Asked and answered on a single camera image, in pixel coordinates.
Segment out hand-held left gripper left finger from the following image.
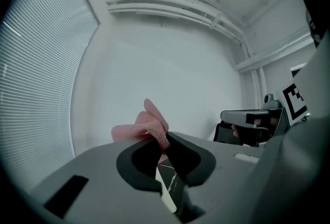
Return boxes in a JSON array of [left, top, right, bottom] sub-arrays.
[[25, 137, 183, 224]]

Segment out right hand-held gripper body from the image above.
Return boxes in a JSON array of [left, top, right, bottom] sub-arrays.
[[238, 33, 330, 148]]

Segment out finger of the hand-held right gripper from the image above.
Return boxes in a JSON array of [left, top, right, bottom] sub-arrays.
[[220, 109, 270, 128]]

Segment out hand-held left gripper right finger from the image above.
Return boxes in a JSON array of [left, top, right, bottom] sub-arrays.
[[166, 132, 265, 224]]

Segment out pink cloth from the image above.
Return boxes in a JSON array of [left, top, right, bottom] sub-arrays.
[[111, 98, 171, 164]]

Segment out person's right hand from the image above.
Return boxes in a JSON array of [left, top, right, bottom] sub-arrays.
[[231, 124, 241, 139]]

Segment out black office chair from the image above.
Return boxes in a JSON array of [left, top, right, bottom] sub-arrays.
[[213, 122, 244, 146]]

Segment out white window blinds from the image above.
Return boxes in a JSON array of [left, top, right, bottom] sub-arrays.
[[0, 0, 101, 193]]

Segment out white ceiling ducts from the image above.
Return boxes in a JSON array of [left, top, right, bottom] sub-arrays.
[[105, 0, 252, 58]]

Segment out white vertical wall pipes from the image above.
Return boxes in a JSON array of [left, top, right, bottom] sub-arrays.
[[251, 67, 267, 111]]

